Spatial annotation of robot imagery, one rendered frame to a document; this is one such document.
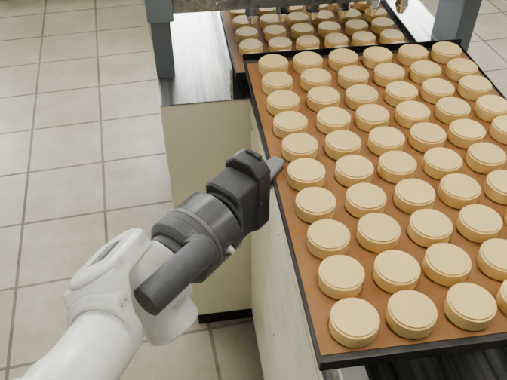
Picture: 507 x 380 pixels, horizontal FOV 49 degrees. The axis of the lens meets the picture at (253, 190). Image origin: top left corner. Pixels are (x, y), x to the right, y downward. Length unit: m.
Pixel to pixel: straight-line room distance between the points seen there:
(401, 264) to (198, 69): 0.79
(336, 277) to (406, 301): 0.08
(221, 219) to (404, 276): 0.21
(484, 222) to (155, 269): 0.39
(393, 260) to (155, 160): 1.82
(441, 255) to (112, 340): 0.36
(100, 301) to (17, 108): 2.35
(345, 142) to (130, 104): 2.03
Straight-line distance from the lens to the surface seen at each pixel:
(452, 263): 0.65
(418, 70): 0.97
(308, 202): 0.69
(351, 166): 0.74
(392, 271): 0.63
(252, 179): 0.68
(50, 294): 1.97
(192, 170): 1.29
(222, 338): 1.77
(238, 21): 1.31
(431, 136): 0.82
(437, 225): 0.69
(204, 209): 0.64
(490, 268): 0.67
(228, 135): 1.24
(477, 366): 0.80
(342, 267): 0.62
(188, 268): 0.58
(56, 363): 0.50
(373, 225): 0.67
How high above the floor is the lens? 1.49
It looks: 43 degrees down
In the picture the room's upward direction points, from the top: straight up
